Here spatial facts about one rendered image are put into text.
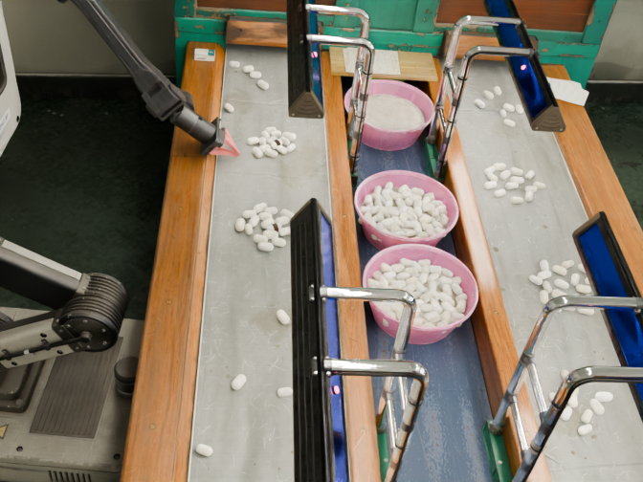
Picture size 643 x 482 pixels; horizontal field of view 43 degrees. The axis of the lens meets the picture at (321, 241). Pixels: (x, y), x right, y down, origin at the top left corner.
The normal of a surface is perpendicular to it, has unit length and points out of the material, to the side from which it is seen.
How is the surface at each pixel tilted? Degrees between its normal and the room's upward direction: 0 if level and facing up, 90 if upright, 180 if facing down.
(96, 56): 90
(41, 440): 0
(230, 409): 0
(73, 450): 1
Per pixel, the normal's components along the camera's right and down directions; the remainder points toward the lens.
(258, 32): 0.07, 0.36
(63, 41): 0.12, 0.69
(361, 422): 0.10, -0.72
